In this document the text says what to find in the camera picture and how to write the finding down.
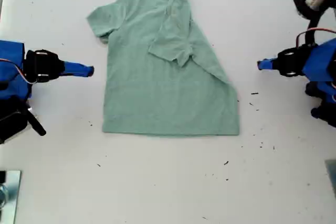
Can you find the green t-shirt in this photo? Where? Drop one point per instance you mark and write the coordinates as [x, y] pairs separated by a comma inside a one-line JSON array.
[[162, 90]]

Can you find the black clamp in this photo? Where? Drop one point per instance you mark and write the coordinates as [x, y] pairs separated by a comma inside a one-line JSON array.
[[2, 176]]

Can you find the black camera stalk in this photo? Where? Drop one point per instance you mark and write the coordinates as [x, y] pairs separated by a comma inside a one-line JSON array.
[[36, 123], [313, 30]]

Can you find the black camera box white label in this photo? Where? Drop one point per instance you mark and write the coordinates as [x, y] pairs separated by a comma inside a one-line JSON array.
[[11, 124]]

